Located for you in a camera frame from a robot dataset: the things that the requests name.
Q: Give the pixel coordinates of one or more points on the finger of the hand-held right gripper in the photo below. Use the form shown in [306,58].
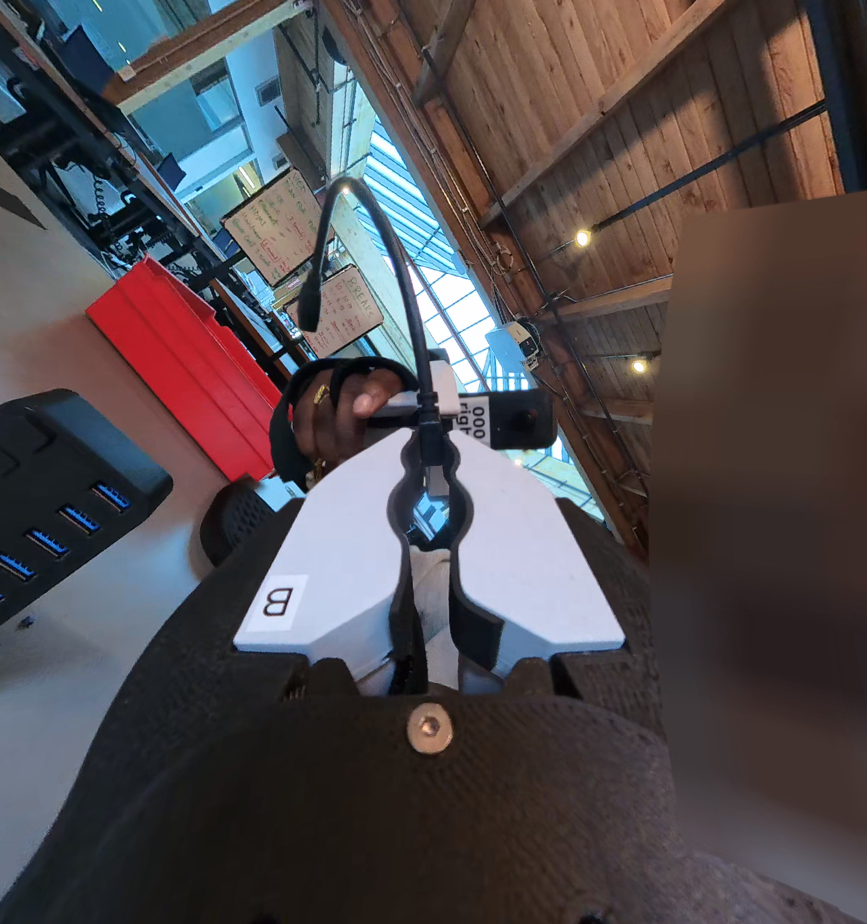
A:
[399,411]

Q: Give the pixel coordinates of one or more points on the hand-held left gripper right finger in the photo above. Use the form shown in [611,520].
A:
[534,570]

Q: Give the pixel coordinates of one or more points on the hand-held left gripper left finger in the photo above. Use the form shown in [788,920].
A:
[332,548]

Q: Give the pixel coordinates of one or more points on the black usb hub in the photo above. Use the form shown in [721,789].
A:
[36,462]

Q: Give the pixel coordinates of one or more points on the person's right hand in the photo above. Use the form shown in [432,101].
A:
[332,426]

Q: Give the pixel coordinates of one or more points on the small handwritten whiteboard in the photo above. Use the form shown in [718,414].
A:
[347,314]

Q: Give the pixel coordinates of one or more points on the red plastic bin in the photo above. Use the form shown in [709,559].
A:
[181,361]

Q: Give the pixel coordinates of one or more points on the large handwritten whiteboard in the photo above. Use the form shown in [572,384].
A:
[271,227]

